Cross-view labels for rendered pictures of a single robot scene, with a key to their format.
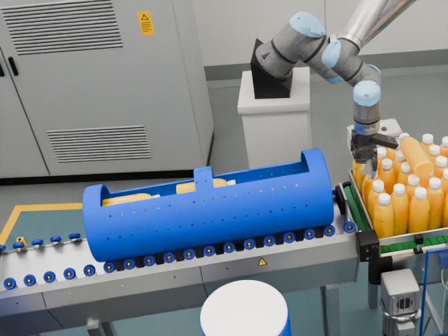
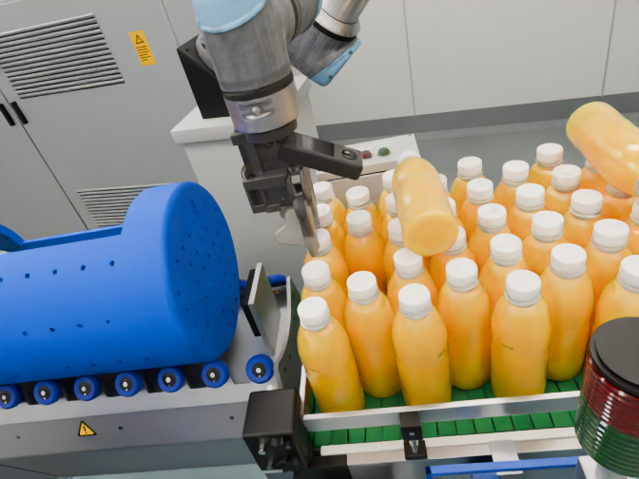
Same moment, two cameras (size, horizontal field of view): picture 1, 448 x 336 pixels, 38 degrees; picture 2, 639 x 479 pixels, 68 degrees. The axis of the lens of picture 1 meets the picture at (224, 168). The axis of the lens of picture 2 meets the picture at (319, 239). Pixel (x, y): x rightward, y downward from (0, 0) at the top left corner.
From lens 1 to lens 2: 1.79 m
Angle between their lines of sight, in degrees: 9
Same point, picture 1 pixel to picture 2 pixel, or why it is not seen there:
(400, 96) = (496, 155)
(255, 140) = (214, 188)
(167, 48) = (174, 82)
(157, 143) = not seen: hidden behind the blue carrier
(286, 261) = (135, 431)
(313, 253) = (190, 420)
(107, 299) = not seen: outside the picture
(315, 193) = (126, 290)
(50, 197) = not seen: hidden behind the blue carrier
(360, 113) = (217, 63)
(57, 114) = (81, 170)
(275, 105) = (225, 125)
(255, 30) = (333, 86)
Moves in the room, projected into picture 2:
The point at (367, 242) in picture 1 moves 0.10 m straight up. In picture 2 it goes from (261, 429) to (236, 382)
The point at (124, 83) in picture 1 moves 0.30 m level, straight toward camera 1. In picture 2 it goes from (138, 130) to (125, 156)
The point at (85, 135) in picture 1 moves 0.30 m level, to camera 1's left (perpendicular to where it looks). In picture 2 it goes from (114, 194) to (67, 203)
